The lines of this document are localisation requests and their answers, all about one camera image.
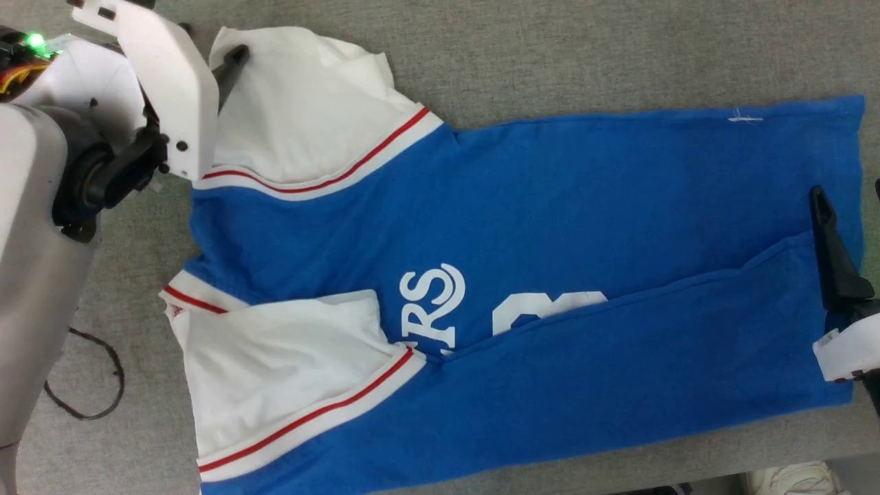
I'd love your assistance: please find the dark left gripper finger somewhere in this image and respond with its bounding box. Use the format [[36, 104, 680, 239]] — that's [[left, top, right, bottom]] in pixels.
[[210, 44, 250, 112]]

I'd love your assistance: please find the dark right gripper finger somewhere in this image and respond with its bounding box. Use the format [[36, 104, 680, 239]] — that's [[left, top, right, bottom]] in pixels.
[[809, 185, 877, 318]]

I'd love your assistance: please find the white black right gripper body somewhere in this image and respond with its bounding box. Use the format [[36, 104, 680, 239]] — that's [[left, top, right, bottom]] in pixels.
[[812, 313, 880, 384]]

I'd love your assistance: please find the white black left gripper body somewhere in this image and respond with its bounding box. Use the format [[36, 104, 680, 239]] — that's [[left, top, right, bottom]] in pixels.
[[67, 0, 221, 182]]

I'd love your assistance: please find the blue white red-striped T-shirt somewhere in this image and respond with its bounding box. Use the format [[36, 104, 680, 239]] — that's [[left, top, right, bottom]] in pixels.
[[159, 26, 866, 495]]

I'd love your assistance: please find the white shoe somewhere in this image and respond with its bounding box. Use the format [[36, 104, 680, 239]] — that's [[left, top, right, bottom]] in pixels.
[[745, 460, 850, 495]]

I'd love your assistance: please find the grey fabric table cover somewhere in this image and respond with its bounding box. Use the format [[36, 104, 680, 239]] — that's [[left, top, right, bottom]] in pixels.
[[0, 0, 880, 495]]

